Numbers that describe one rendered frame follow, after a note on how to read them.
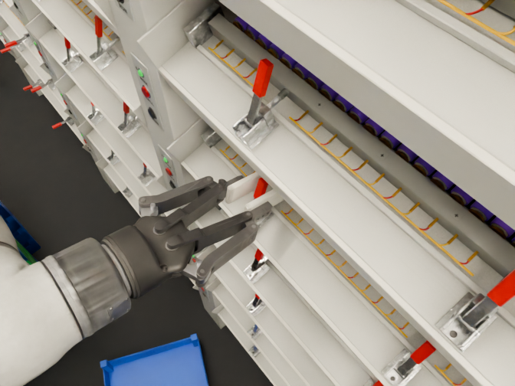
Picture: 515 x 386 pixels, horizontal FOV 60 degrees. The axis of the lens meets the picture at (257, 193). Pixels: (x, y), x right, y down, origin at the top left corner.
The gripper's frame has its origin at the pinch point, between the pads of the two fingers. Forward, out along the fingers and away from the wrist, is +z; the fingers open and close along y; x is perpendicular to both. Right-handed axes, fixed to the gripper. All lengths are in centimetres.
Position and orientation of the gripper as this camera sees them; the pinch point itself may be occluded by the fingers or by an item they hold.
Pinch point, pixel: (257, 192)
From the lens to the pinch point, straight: 57.9
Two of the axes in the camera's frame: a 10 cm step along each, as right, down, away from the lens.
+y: 6.4, 6.5, -4.2
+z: 7.5, -4.1, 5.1
